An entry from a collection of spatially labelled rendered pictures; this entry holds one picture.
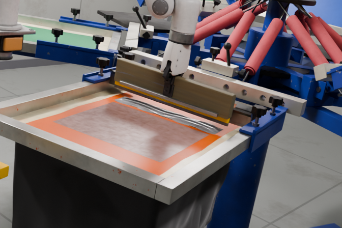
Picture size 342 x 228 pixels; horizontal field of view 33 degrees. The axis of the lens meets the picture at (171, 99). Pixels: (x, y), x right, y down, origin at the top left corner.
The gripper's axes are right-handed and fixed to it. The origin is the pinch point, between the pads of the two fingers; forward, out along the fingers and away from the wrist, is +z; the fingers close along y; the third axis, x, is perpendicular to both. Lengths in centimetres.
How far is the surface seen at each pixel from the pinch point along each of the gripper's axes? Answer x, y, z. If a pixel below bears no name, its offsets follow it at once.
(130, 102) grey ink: -12.4, 2.1, 8.0
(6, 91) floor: -238, -194, 105
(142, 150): 10.6, 32.7, 8.3
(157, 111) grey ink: -2.3, 2.2, 7.7
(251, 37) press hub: -6, -84, -8
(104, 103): -17.2, 9.4, 8.4
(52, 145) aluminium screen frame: -2, 53, 6
